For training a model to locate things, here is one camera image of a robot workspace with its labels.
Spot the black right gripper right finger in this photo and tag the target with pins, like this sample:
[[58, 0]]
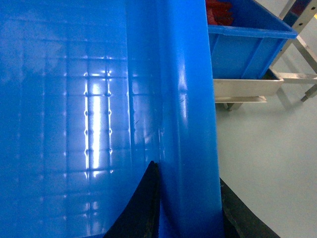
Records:
[[238, 220]]

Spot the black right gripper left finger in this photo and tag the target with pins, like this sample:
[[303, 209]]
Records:
[[140, 218]]

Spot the large blue plastic crate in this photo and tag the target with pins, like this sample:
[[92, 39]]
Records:
[[92, 91]]

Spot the blue crate with red wrap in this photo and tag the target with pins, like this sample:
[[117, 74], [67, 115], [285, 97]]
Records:
[[246, 49]]

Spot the red bubble wrap sheets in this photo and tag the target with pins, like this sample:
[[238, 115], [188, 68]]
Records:
[[219, 13]]

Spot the stainless steel shelf frame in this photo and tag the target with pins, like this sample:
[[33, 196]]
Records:
[[235, 92]]

